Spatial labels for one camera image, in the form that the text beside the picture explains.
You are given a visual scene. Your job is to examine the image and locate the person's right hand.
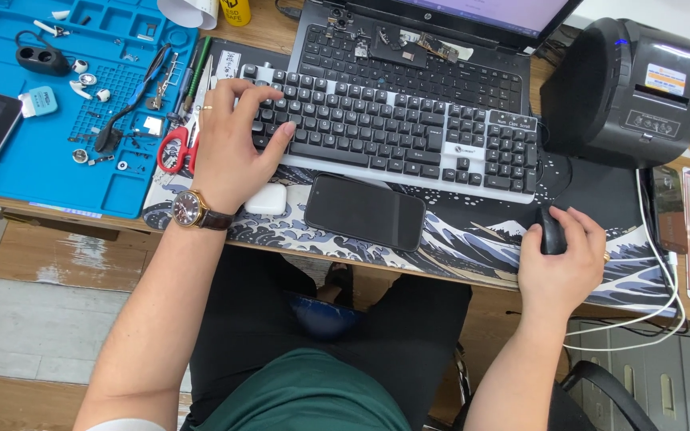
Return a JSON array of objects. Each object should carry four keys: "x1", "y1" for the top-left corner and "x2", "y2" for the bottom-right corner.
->
[{"x1": 517, "y1": 206, "x2": 611, "y2": 316}]

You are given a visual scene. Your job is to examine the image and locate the person's left hand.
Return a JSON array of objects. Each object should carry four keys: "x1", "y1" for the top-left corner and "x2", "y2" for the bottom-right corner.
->
[{"x1": 192, "y1": 77, "x2": 298, "y2": 213}]

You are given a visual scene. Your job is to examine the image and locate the black computer mouse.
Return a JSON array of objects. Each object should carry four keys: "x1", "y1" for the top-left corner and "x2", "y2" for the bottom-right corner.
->
[{"x1": 537, "y1": 206, "x2": 569, "y2": 256}]

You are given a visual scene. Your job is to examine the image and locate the white earbuds case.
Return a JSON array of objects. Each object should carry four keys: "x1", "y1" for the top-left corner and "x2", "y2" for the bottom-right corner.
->
[{"x1": 244, "y1": 182, "x2": 288, "y2": 217}]

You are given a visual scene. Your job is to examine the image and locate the green screwdriver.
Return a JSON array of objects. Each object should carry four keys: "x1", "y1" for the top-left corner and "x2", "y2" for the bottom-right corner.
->
[{"x1": 182, "y1": 36, "x2": 212, "y2": 116}]

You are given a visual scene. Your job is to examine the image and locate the wave print desk mat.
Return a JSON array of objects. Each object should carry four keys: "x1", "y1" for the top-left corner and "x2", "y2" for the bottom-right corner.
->
[{"x1": 141, "y1": 36, "x2": 679, "y2": 318}]

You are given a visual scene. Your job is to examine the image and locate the brown smartphone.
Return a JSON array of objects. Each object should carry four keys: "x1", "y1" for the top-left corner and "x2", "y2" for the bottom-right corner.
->
[{"x1": 650, "y1": 164, "x2": 690, "y2": 256}]

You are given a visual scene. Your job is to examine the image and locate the black brush tool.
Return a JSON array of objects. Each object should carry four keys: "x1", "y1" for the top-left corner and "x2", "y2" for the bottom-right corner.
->
[{"x1": 93, "y1": 102, "x2": 143, "y2": 154}]

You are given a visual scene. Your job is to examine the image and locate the black chair armrest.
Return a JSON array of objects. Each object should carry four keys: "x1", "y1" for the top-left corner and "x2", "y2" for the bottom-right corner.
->
[{"x1": 561, "y1": 359, "x2": 661, "y2": 431}]

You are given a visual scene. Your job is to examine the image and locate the yellow bottle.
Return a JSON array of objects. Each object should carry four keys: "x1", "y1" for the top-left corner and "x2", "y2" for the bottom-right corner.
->
[{"x1": 219, "y1": 0, "x2": 252, "y2": 28}]

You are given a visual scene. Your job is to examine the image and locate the white paper roll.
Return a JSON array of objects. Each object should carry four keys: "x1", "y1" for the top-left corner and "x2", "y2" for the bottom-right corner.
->
[{"x1": 156, "y1": 0, "x2": 220, "y2": 31}]

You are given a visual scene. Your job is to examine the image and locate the black smartphone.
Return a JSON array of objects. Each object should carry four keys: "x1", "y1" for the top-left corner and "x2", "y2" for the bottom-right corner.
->
[{"x1": 303, "y1": 173, "x2": 427, "y2": 253}]

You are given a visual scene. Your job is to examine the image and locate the grey drawer cabinet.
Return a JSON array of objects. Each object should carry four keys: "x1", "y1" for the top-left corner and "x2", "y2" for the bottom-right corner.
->
[{"x1": 563, "y1": 319, "x2": 690, "y2": 431}]

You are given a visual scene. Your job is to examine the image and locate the white keyboard with black keys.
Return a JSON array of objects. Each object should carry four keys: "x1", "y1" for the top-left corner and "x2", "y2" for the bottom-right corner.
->
[{"x1": 234, "y1": 60, "x2": 543, "y2": 205}]

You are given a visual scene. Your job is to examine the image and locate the person's black trousers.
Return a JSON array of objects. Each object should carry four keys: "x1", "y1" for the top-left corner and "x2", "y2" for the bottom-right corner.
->
[{"x1": 180, "y1": 244, "x2": 475, "y2": 431}]

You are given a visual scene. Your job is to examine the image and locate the black label printer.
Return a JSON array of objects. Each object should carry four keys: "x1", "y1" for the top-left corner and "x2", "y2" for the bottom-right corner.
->
[{"x1": 539, "y1": 17, "x2": 690, "y2": 170}]

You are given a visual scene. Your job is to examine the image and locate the light blue small box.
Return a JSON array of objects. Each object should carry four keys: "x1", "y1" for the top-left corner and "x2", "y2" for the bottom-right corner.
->
[{"x1": 18, "y1": 85, "x2": 59, "y2": 119}]

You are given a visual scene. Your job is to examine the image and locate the blue slipper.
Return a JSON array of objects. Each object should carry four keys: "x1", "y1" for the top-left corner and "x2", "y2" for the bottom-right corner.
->
[{"x1": 288, "y1": 263, "x2": 365, "y2": 342}]

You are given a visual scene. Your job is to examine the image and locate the black earbud holder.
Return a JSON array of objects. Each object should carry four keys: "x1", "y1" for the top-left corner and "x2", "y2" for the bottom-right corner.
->
[{"x1": 15, "y1": 30, "x2": 73, "y2": 77}]

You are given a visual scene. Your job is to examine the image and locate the blue silicone repair mat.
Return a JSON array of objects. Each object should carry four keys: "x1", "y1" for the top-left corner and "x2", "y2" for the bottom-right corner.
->
[{"x1": 0, "y1": 0, "x2": 203, "y2": 220}]

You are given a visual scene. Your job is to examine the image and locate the white earbud stem part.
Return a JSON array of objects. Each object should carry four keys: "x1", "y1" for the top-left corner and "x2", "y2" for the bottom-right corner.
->
[{"x1": 33, "y1": 20, "x2": 71, "y2": 38}]

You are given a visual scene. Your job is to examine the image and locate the black laptop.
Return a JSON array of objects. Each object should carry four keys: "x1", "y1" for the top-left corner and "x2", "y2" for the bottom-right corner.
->
[{"x1": 288, "y1": 0, "x2": 585, "y2": 118}]

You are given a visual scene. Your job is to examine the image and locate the phone logic board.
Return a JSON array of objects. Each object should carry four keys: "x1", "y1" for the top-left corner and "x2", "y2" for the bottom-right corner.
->
[{"x1": 417, "y1": 33, "x2": 461, "y2": 64}]

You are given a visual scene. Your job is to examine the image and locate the person's green shirt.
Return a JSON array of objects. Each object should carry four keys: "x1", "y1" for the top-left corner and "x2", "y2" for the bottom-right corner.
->
[{"x1": 192, "y1": 348, "x2": 413, "y2": 431}]

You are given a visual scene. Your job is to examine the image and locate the red handled scissors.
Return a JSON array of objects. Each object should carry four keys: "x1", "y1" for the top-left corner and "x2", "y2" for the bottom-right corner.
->
[{"x1": 156, "y1": 54, "x2": 214, "y2": 176}]

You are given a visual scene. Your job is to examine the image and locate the gold watch brown leather strap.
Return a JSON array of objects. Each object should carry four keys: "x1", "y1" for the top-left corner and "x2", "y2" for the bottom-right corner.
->
[{"x1": 171, "y1": 188, "x2": 238, "y2": 232}]

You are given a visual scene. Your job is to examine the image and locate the white charging cable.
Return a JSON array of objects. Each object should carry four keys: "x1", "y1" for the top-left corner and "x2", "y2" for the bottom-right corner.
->
[
  {"x1": 563, "y1": 168, "x2": 680, "y2": 336},
  {"x1": 563, "y1": 254, "x2": 688, "y2": 354}
]

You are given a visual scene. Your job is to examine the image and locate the blue handled tweezers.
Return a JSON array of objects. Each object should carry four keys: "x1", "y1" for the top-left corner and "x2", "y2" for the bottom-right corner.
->
[{"x1": 126, "y1": 43, "x2": 174, "y2": 106}]

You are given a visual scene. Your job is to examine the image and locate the phone camera module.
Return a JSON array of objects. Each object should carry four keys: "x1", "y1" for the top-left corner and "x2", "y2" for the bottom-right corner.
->
[{"x1": 327, "y1": 7, "x2": 355, "y2": 31}]

